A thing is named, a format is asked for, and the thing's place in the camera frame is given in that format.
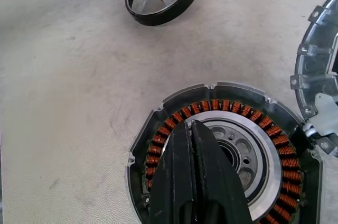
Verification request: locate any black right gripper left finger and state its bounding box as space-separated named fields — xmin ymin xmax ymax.
xmin=149 ymin=119 xmax=198 ymax=224

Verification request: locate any metal housing with circuit board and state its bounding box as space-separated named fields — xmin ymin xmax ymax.
xmin=289 ymin=0 xmax=338 ymax=157

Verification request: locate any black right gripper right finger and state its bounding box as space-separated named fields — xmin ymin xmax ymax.
xmin=190 ymin=119 xmax=252 ymax=224

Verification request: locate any motor stator with copper coils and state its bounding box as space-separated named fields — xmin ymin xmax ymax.
xmin=124 ymin=81 xmax=324 ymax=224

